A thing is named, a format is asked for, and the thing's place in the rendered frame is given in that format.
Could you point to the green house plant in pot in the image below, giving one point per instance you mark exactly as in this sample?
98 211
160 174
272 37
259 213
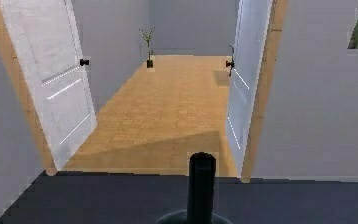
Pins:
148 50

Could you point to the white room door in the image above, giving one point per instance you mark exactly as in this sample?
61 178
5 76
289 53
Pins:
53 83
245 83

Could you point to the black robot post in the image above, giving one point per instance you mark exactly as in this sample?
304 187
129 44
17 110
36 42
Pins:
200 193

